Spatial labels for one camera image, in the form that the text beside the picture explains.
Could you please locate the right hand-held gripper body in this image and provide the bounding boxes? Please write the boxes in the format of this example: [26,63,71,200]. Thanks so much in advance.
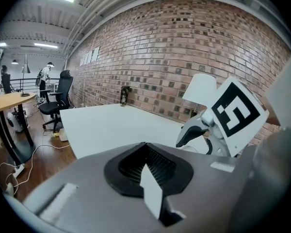
[201,76,270,158]

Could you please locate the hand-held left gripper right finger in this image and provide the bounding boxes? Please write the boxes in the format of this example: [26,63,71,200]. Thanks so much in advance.
[145,142,243,233]

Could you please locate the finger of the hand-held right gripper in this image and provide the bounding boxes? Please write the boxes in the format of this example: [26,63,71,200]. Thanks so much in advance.
[176,116,209,148]
[207,130,227,156]

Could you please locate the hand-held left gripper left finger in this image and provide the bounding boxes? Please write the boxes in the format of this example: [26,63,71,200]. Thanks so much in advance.
[4,142,161,233]

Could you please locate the white table lamp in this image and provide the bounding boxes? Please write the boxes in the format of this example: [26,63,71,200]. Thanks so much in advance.
[182,73,218,114]

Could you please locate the white box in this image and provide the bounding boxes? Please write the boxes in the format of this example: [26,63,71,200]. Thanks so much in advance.
[59,128,69,142]

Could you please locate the white square table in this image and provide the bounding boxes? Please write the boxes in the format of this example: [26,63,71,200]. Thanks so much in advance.
[59,102,209,160]

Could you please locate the black patterned tumbler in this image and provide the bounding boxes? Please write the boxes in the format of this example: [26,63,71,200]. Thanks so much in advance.
[120,85,131,107]

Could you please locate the white power adapter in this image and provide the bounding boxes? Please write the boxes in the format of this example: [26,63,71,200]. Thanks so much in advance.
[2,182,16,197]

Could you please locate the white round appliance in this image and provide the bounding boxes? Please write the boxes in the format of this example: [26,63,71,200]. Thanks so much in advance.
[6,111,24,133]

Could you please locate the black office chair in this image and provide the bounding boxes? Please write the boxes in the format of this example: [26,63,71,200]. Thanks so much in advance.
[38,69,74,133]

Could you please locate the round wooden table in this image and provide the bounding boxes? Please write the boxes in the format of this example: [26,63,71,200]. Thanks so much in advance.
[0,92,37,165]

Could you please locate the black railing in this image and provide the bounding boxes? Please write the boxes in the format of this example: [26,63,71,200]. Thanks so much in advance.
[9,77,62,95]

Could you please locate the grey cone lamp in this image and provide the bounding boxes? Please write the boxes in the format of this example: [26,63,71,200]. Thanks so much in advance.
[20,54,32,98]

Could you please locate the white power strip with cables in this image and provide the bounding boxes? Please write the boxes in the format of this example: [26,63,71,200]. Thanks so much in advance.
[0,143,71,192]

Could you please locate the white wall letters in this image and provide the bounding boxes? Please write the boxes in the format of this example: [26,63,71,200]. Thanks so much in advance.
[79,46,101,67]

